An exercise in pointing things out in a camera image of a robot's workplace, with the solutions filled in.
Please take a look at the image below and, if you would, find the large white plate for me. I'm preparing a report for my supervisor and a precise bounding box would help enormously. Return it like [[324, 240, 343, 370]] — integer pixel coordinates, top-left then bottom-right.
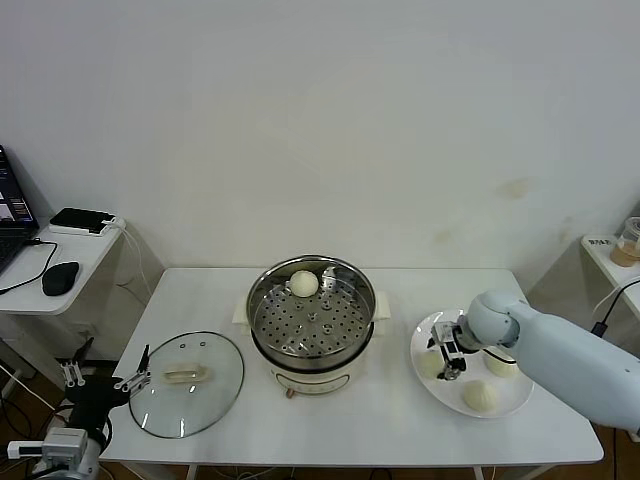
[[409, 309, 535, 419]]

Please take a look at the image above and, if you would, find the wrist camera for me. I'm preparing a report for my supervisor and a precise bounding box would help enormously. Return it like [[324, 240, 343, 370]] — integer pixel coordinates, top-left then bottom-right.
[[431, 322, 462, 359], [7, 427, 89, 469]]

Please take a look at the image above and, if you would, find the white steamed baozi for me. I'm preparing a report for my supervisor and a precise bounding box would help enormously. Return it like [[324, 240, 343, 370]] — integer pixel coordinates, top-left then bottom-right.
[[462, 379, 501, 414], [482, 349, 521, 379], [418, 350, 444, 381], [290, 270, 319, 299]]

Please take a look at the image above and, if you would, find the white charging cable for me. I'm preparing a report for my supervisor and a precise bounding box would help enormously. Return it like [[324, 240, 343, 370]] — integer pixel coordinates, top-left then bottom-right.
[[101, 218, 151, 301]]

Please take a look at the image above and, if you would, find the perforated stainless steel steamer basket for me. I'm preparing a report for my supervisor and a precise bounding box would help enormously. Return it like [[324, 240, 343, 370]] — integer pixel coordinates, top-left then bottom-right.
[[247, 254, 377, 364]]

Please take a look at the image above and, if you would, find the black laptop cable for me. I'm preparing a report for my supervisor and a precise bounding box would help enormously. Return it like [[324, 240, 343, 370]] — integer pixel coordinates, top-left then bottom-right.
[[0, 238, 60, 295]]

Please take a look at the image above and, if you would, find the black computer mouse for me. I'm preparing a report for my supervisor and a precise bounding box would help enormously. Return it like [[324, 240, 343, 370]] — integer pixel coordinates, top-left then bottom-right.
[[41, 260, 80, 297]]

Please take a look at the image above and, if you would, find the black smartphone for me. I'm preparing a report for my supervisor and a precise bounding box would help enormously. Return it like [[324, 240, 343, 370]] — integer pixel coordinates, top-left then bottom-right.
[[49, 207, 117, 235]]

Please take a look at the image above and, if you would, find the glass lid with cream handle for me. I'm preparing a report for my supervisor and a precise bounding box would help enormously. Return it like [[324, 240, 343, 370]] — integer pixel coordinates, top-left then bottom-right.
[[128, 329, 245, 440]]

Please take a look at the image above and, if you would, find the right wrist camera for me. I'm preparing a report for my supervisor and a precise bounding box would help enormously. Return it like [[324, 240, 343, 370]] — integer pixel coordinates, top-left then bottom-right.
[[431, 322, 462, 359]]

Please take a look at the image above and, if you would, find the white side table with cup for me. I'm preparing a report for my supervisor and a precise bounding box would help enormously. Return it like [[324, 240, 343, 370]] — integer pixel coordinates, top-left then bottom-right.
[[579, 234, 640, 446]]

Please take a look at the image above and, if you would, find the clear plastic cup brown drink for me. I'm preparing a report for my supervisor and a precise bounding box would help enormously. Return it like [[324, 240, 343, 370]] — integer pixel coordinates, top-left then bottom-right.
[[609, 217, 640, 267]]

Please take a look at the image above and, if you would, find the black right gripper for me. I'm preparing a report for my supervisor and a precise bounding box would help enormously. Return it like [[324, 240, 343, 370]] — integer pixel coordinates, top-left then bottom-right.
[[426, 335, 469, 384]]

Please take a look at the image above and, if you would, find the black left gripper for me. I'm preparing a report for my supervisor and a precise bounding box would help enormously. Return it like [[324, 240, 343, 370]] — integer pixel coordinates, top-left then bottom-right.
[[60, 337, 153, 432]]

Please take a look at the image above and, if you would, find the white side table with laptop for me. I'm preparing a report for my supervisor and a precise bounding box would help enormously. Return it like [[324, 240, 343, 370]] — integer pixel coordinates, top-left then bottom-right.
[[0, 215, 166, 436]]

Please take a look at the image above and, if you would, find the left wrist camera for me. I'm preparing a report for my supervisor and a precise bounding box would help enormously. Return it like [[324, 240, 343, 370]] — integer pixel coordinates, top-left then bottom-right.
[[7, 427, 89, 469]]

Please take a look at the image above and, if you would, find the black cable with adapter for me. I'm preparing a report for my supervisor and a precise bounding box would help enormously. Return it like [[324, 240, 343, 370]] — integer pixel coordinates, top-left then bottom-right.
[[590, 279, 640, 339]]

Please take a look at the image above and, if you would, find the black laptop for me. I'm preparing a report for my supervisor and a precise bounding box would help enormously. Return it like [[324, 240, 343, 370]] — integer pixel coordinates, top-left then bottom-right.
[[0, 144, 40, 274]]

